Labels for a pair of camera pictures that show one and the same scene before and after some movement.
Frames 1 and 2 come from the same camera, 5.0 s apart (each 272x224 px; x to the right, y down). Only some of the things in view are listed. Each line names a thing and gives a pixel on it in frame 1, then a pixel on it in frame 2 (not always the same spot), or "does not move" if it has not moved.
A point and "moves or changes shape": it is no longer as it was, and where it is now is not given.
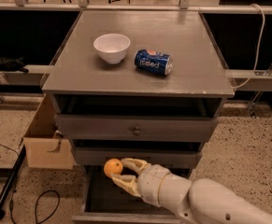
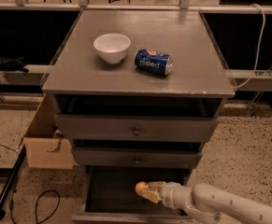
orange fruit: x=112 y=166 moves or changes shape
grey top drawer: x=136 y=128 does not move
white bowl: x=112 y=47 does not move
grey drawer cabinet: x=135 y=85 does not move
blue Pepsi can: x=154 y=62 does not move
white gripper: x=150 y=181 → x=167 y=191
